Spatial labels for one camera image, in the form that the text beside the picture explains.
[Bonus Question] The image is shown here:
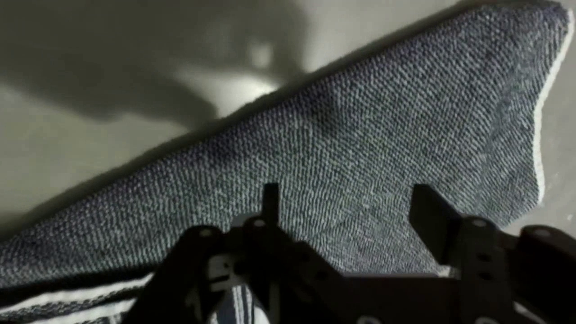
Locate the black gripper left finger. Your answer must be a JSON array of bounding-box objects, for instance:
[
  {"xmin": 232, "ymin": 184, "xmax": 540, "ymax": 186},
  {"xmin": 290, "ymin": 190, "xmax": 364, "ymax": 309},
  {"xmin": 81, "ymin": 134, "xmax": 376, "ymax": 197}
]
[{"xmin": 261, "ymin": 184, "xmax": 279, "ymax": 226}]

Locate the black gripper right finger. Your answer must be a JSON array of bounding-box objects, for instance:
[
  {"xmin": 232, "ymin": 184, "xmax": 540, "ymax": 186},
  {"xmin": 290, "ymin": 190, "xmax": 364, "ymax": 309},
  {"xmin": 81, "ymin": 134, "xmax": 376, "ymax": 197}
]
[{"xmin": 409, "ymin": 184, "xmax": 463, "ymax": 265}]

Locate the blue striped towel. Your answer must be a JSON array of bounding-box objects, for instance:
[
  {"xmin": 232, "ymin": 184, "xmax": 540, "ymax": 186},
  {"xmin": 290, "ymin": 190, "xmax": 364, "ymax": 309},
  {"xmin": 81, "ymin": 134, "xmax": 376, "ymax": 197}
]
[{"xmin": 0, "ymin": 0, "xmax": 574, "ymax": 324}]

